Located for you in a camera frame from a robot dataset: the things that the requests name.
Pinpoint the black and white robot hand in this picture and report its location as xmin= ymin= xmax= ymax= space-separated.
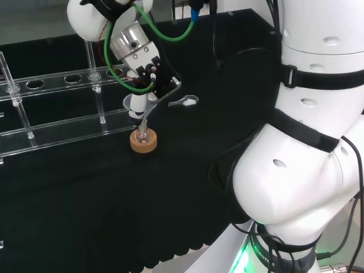
xmin=121 ymin=40 xmax=183 ymax=123

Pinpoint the clear glass funnel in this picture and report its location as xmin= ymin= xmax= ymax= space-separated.
xmin=122 ymin=94 xmax=156 ymax=130

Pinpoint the clear round-bottom flask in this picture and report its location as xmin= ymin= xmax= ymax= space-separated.
xmin=134 ymin=118 xmax=151 ymax=144

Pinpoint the clear funnel stand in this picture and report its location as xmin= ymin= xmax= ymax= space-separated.
xmin=0 ymin=38 xmax=138 ymax=166

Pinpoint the black cloth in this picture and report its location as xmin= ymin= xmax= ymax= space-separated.
xmin=0 ymin=8 xmax=285 ymax=271

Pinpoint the green cable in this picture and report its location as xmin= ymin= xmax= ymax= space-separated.
xmin=103 ymin=2 xmax=200 ymax=95

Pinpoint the thick black cable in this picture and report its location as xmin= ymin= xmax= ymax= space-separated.
xmin=209 ymin=0 xmax=285 ymax=72

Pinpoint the cork ring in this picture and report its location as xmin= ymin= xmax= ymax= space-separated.
xmin=130 ymin=127 xmax=158 ymax=155

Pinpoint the thin black cable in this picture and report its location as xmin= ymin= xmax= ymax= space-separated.
xmin=317 ymin=135 xmax=364 ymax=273

